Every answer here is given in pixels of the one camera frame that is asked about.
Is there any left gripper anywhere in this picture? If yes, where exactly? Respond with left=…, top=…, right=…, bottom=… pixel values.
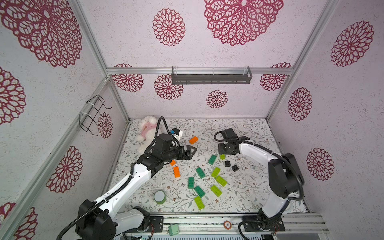
left=162, top=144, right=197, bottom=163

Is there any dark green lego brick top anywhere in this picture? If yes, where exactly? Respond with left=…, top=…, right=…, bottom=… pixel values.
left=208, top=155, right=217, bottom=165

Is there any dark green lego brick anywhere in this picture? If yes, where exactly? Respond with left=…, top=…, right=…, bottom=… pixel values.
left=208, top=155, right=217, bottom=165
left=194, top=186, right=206, bottom=198
left=188, top=177, right=195, bottom=189
left=196, top=168, right=206, bottom=179

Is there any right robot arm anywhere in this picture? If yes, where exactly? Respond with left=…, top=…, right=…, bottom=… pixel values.
left=214, top=128, right=305, bottom=240

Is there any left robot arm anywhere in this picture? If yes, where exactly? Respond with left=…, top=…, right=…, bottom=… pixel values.
left=57, top=117, right=197, bottom=240

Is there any dark green lego brick centre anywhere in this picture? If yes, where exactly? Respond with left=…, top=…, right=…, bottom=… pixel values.
left=196, top=168, right=206, bottom=179

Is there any black small lego near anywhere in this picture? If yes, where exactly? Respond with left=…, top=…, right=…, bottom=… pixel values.
left=232, top=165, right=239, bottom=172

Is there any dark green lego brick left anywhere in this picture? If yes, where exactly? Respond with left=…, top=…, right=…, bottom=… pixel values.
left=188, top=177, right=195, bottom=189

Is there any dark green lego brick lower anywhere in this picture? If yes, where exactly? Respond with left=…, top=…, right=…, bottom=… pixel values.
left=194, top=186, right=206, bottom=198

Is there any lime lego brick bottom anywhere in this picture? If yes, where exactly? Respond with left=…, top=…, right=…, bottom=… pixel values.
left=194, top=196, right=205, bottom=210

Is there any white plush bunny pink shirt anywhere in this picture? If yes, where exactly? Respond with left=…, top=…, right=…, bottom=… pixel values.
left=135, top=116, right=157, bottom=146

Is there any green tape roll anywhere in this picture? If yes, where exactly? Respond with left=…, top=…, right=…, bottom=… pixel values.
left=154, top=190, right=167, bottom=205

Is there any green connector block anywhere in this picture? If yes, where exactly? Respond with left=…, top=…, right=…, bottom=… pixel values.
left=169, top=224, right=180, bottom=236

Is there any round orange sticker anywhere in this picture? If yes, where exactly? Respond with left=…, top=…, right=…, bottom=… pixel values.
left=223, top=221, right=232, bottom=230

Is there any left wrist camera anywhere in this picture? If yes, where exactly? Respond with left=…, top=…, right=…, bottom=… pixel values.
left=170, top=128, right=183, bottom=141

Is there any black wire basket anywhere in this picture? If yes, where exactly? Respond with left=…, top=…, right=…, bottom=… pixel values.
left=78, top=94, right=112, bottom=136

